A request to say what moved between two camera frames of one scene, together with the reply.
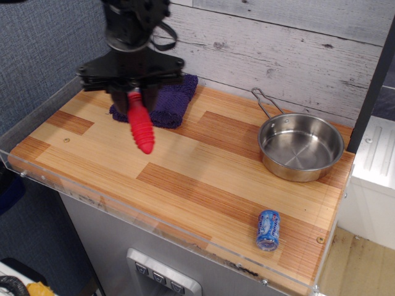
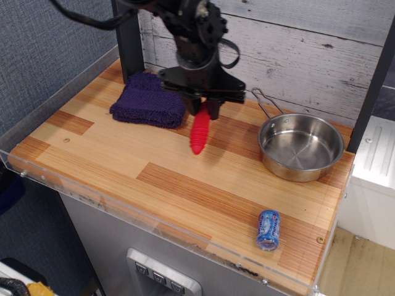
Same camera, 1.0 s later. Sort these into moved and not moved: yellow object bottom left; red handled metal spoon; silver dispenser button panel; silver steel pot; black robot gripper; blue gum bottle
Moved: red handled metal spoon; black robot gripper
Not moved: silver steel pot; blue gum bottle; silver dispenser button panel; yellow object bottom left
